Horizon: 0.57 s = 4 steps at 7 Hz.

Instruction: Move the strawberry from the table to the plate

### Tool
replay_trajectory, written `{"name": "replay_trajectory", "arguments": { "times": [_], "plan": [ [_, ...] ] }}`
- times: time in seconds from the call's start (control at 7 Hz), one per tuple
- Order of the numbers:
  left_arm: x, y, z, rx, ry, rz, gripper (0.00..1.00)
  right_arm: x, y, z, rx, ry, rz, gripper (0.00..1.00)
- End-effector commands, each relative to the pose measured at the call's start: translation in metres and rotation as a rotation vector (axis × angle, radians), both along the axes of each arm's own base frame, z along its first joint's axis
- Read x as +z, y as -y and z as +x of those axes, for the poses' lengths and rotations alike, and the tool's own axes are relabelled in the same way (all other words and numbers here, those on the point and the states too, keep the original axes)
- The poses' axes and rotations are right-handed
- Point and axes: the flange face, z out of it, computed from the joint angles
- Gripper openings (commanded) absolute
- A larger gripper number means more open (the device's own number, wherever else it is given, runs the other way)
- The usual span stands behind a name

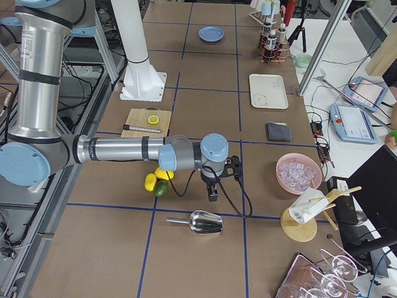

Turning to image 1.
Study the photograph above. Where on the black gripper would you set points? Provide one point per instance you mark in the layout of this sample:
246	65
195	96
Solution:
208	179

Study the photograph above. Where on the blue plate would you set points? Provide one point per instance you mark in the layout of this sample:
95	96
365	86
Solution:
211	34

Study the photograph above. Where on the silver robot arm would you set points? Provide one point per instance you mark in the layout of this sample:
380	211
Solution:
36	150

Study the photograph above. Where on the steel ice scoop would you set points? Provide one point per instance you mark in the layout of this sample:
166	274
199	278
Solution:
201	222

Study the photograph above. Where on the green lime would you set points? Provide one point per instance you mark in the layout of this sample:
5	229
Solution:
161	188

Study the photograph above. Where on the yellow lemon upper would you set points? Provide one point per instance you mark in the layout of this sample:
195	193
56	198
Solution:
164	175

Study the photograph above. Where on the yellow lemon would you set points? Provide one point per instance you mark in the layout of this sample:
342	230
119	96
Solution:
150	182
164	175

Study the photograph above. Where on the yellow lemon lower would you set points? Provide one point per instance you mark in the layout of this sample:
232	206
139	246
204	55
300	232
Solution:
150	182

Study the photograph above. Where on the pink bowl of ice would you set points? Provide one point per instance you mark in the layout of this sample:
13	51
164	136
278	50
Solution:
296	172

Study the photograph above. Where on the grey folded cloth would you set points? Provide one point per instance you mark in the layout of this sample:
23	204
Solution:
278	132

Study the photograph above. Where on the wooden stand with base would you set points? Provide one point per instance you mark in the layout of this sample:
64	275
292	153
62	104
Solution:
307	231

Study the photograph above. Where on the lemon half slice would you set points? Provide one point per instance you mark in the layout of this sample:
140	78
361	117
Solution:
153	120

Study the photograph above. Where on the wooden cutting board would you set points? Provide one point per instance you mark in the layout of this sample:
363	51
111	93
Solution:
139	118

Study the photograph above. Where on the white paper bag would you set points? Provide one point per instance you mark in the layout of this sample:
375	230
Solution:
308	205

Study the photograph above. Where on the cream bear tray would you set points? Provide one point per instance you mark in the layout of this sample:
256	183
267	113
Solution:
267	91

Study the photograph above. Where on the wine glass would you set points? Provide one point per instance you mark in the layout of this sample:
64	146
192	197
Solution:
341	265

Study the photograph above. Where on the blue teach pendant near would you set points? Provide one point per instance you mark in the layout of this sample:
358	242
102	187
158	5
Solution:
351	124

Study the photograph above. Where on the blue teach pendant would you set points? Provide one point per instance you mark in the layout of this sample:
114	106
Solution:
351	124
367	93

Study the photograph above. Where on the tea bottle two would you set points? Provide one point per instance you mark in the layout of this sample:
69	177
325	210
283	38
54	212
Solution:
271	40

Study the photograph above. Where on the green bowl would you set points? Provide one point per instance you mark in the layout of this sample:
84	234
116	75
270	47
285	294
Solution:
302	60

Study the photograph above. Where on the black monitor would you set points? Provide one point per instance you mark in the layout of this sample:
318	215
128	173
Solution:
377	199

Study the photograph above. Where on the long reacher grabber stick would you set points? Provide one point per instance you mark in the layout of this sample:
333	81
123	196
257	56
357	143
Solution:
353	102

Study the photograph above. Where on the tea bottle one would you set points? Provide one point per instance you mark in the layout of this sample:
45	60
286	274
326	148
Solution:
266	28

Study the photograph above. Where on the tea bottle three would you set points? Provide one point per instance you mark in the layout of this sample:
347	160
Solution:
281	32

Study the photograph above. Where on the blue teach pendant far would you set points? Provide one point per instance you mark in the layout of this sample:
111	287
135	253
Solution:
367	93

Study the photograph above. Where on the white cup rack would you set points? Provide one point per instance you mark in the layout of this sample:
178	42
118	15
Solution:
266	10

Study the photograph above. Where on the red bottle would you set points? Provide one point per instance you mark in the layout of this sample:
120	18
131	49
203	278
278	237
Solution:
289	11

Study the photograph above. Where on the black tripod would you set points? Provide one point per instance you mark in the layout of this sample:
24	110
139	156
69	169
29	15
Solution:
300	28

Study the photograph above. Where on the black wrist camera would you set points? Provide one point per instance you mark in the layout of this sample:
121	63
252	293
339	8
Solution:
233	168

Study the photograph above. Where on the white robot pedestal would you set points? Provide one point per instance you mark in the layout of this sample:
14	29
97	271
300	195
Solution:
141	81

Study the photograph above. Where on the copper wire bottle rack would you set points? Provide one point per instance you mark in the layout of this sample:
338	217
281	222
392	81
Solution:
279	54

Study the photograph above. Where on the aluminium frame post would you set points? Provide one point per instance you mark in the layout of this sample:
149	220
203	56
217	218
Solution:
338	15

